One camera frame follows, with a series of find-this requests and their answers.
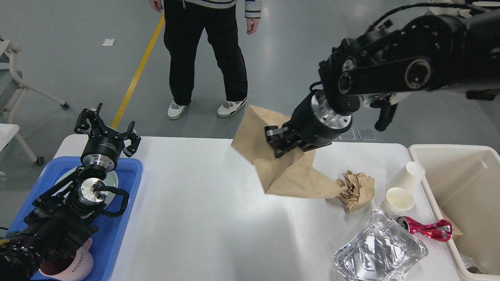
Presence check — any upright white paper cup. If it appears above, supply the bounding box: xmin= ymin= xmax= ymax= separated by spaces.
xmin=380 ymin=187 xmax=414 ymax=218

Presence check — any pink mug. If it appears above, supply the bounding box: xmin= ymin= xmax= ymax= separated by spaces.
xmin=39 ymin=238 xmax=94 ymax=281

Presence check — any brown paper bag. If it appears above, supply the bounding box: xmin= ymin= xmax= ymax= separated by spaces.
xmin=232 ymin=105 xmax=342 ymax=199

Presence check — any person in black trousers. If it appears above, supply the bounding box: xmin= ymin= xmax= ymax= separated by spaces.
xmin=148 ymin=0 xmax=263 ymax=120

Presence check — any blue plastic tray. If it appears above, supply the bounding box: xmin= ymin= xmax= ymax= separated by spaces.
xmin=5 ymin=157 xmax=143 ymax=281

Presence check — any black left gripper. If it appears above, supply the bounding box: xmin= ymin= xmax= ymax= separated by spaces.
xmin=74 ymin=103 xmax=141 ymax=171

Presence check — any crushed red soda can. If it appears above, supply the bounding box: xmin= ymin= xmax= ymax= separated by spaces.
xmin=396 ymin=216 xmax=453 ymax=242

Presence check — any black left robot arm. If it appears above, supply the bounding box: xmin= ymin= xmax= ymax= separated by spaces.
xmin=1 ymin=103 xmax=141 ymax=281

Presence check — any lying white paper cup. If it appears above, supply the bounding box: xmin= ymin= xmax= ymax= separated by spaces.
xmin=386 ymin=162 xmax=426 ymax=194

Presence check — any white chair left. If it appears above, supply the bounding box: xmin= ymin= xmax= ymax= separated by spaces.
xmin=0 ymin=36 xmax=70 ymax=165

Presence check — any beige plastic bin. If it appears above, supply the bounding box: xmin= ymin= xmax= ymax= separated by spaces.
xmin=408 ymin=144 xmax=500 ymax=281

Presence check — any crumpled brown paper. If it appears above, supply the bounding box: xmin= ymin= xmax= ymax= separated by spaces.
xmin=336 ymin=170 xmax=375 ymax=213

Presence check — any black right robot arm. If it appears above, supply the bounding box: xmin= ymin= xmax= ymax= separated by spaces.
xmin=264 ymin=2 xmax=500 ymax=158

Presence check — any aluminium foil tray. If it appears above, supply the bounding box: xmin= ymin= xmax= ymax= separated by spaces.
xmin=333 ymin=208 xmax=428 ymax=281

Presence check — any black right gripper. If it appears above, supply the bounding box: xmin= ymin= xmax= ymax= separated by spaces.
xmin=264 ymin=91 xmax=351 ymax=158

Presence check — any light green plate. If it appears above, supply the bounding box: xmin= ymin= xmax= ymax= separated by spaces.
xmin=55 ymin=168 xmax=119 ymax=206

